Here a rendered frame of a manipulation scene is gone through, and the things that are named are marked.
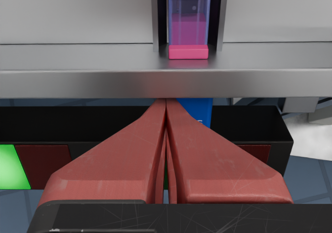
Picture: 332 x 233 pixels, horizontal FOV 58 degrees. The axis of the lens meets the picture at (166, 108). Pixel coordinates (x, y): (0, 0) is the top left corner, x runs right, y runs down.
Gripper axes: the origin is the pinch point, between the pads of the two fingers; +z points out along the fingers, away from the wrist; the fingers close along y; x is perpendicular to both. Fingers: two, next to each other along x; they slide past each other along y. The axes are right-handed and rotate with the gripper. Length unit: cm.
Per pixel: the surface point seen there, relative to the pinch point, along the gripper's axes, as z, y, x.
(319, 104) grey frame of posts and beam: 12.2, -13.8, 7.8
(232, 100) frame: 33.2, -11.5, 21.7
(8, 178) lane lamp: 2.3, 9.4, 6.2
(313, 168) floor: 46, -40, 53
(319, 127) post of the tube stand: 53, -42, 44
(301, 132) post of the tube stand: 53, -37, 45
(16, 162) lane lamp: 2.3, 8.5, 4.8
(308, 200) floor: 41, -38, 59
